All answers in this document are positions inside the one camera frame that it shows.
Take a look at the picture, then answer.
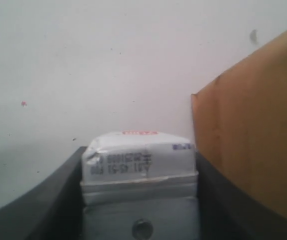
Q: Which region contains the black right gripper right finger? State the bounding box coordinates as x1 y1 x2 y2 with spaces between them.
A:
195 152 287 240

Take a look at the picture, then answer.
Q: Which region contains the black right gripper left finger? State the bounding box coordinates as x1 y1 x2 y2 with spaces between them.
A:
0 146 86 240

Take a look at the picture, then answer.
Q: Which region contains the white carton with blue print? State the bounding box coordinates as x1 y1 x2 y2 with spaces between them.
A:
79 129 199 240

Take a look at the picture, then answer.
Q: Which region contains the brown paper shopping bag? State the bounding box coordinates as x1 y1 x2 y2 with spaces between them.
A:
191 31 287 219

